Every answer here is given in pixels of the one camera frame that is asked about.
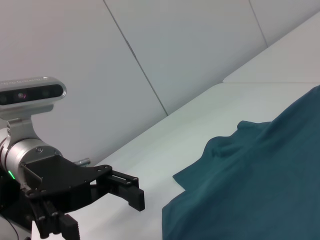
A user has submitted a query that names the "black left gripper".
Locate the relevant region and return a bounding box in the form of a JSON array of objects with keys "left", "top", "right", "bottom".
[{"left": 21, "top": 154, "right": 146, "bottom": 240}]

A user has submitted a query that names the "teal t-shirt with FREE print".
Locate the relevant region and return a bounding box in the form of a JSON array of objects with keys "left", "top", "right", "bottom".
[{"left": 161, "top": 84, "right": 320, "bottom": 240}]

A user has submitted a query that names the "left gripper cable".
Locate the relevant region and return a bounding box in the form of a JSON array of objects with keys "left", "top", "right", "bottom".
[{"left": 21, "top": 157, "right": 91, "bottom": 181}]

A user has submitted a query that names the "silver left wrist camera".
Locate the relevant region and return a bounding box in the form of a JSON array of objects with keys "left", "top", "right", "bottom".
[{"left": 0, "top": 76, "right": 68, "bottom": 146}]

